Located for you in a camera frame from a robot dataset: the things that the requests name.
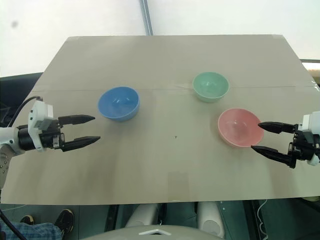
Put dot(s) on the black sneaker with yellow trim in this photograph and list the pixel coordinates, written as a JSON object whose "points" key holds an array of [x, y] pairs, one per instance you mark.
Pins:
{"points": [[65, 221], [27, 220]]}

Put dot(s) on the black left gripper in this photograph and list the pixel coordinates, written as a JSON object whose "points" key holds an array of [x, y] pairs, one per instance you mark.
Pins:
{"points": [[53, 140]]}

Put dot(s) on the white robot leg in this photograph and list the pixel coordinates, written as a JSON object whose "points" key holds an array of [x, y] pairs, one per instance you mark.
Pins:
{"points": [[211, 217], [143, 215]]}

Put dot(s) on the grey robot torso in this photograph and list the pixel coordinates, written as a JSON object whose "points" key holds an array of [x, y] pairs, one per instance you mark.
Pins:
{"points": [[155, 232]]}

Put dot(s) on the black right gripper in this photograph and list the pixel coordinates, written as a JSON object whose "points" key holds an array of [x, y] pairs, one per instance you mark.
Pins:
{"points": [[303, 147]]}

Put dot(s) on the green bowl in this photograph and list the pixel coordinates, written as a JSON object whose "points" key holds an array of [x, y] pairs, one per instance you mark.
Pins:
{"points": [[210, 86]]}

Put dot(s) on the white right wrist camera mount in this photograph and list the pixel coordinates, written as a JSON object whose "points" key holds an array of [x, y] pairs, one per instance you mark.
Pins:
{"points": [[310, 122]]}

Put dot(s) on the blue plaid trouser leg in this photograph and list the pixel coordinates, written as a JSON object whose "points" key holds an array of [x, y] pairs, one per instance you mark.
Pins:
{"points": [[32, 231]]}

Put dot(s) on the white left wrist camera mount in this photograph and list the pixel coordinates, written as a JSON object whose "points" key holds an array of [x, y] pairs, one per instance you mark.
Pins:
{"points": [[37, 116]]}

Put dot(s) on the red bowl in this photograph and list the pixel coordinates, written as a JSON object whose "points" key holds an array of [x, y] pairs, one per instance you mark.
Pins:
{"points": [[238, 127]]}

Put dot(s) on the grey metal post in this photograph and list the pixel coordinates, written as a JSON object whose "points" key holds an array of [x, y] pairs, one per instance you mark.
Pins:
{"points": [[147, 17]]}

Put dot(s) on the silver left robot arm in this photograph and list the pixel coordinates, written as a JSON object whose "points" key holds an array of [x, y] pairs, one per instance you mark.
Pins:
{"points": [[10, 138]]}

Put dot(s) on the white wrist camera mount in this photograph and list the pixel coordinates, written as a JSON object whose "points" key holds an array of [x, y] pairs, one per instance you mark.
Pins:
{"points": [[310, 122], [37, 116]]}

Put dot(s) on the blue bowl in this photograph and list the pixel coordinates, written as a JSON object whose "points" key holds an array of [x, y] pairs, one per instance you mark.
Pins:
{"points": [[118, 103]]}

